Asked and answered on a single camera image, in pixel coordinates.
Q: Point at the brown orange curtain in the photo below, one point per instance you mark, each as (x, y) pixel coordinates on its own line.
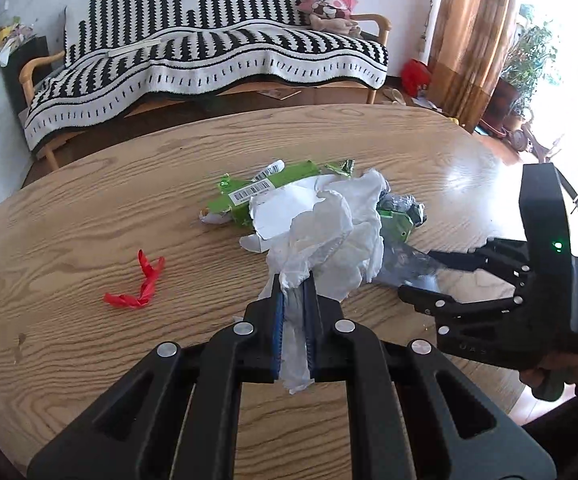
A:
(468, 50)

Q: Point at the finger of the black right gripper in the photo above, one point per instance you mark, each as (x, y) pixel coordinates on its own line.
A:
(506, 259)
(444, 308)

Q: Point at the green snack wrapper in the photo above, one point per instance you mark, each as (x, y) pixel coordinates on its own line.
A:
(267, 203)

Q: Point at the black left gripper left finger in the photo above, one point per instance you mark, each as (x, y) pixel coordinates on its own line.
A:
(174, 415)

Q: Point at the red bag on floor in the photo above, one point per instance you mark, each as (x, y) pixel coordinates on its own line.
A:
(415, 77)

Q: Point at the white tissue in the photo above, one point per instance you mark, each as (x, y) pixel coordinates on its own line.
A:
(338, 244)

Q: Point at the pink plush doll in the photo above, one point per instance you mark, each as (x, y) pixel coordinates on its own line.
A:
(331, 16)

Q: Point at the green potted plant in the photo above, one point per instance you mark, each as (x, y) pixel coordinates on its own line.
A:
(529, 60)

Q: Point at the black white striped sofa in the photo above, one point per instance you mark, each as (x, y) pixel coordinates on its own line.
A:
(116, 52)

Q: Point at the blue white wrapper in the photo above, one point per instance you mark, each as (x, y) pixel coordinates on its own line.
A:
(402, 264)

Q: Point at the slippers on floor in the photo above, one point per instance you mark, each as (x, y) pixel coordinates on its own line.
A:
(395, 96)

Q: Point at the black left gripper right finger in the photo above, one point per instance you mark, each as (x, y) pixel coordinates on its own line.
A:
(412, 413)

